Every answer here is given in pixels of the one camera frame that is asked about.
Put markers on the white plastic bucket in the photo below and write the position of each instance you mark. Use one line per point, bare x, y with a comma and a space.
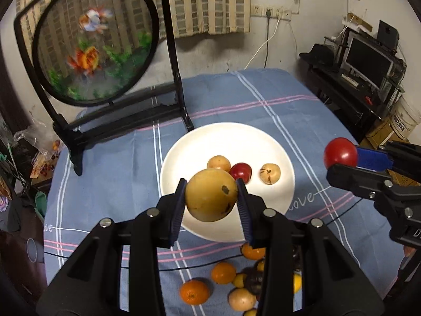
406, 118

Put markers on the pale beige round fruit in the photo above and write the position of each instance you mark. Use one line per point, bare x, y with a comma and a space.
241, 299

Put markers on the yellow pear with dark spots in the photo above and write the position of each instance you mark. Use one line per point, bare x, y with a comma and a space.
210, 194

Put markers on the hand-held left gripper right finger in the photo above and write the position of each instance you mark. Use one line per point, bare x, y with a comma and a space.
245, 217

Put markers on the clear plastic bag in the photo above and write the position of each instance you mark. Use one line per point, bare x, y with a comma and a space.
36, 138

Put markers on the black desk shelf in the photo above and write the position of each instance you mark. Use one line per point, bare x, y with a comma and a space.
338, 98

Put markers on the black hat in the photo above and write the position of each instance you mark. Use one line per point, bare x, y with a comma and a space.
319, 54

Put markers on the white keyboard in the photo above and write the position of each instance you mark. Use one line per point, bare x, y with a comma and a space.
350, 79

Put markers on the blue plaid tablecloth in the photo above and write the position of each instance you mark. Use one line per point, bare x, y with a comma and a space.
230, 105

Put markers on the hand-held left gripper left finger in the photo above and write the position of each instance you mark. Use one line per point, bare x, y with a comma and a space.
177, 214

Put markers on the cardboard box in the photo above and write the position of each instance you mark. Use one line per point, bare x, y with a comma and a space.
380, 135

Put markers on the white wall outlets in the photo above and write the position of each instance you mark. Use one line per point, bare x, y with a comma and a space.
263, 10

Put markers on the computer monitor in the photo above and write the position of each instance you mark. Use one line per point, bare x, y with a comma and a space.
368, 59

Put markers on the striped beige curtain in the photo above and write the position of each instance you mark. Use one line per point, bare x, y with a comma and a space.
204, 3

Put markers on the white oval plate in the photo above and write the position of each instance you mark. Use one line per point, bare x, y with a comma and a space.
197, 144

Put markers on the black speaker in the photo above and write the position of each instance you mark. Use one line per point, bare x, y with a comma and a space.
388, 34

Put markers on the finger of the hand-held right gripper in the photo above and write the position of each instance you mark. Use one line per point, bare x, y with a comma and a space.
373, 158
355, 177

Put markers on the beige spotted round fruit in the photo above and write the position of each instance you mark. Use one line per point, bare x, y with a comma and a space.
270, 173

